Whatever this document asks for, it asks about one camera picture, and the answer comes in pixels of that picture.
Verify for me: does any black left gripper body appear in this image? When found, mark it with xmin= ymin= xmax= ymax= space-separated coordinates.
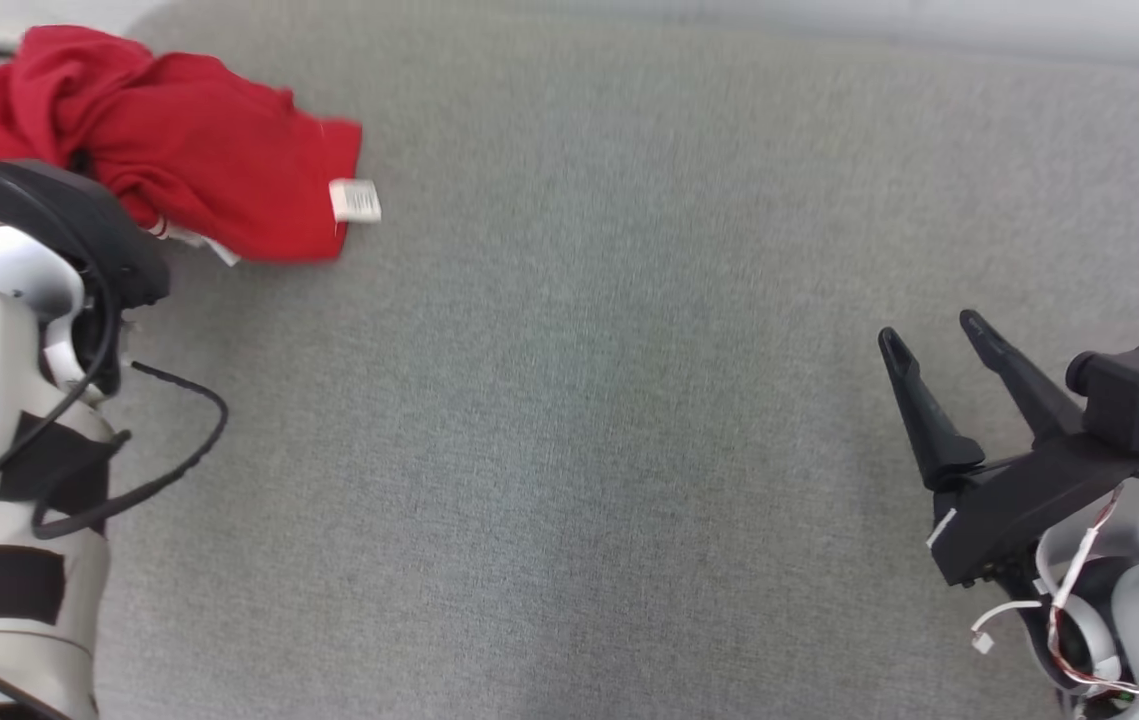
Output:
xmin=0 ymin=158 xmax=172 ymax=397

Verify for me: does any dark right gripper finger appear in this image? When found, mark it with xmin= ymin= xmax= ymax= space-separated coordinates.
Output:
xmin=960 ymin=309 xmax=1086 ymax=447
xmin=878 ymin=327 xmax=986 ymax=492

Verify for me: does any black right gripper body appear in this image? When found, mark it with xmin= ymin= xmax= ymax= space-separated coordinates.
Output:
xmin=928 ymin=431 xmax=1139 ymax=589

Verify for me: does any red Bulls 23 jersey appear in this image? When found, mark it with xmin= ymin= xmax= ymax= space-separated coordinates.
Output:
xmin=0 ymin=25 xmax=383 ymax=267

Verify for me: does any grey fabric sofa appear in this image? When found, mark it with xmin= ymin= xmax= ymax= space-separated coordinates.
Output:
xmin=0 ymin=0 xmax=1139 ymax=720

